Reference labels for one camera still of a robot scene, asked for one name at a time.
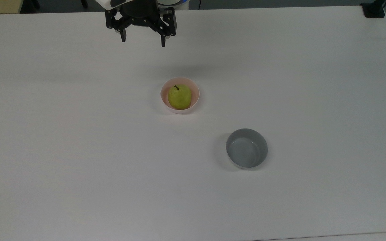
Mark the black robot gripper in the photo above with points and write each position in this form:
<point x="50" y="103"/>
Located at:
<point x="139" y="13"/>

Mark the green pear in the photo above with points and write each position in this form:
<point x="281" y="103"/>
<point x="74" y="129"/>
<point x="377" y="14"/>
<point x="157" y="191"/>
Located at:
<point x="179" y="97"/>

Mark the pink bowl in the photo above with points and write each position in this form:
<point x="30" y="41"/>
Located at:
<point x="195" y="97"/>

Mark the grey bowl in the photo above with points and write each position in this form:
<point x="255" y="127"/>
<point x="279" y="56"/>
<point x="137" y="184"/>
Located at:
<point x="246" y="149"/>

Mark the black chair leg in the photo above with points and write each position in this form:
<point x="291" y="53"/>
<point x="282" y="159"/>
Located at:
<point x="84" y="3"/>
<point x="35" y="3"/>

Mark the black clamp stand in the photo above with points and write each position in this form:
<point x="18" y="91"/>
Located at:
<point x="374" y="9"/>

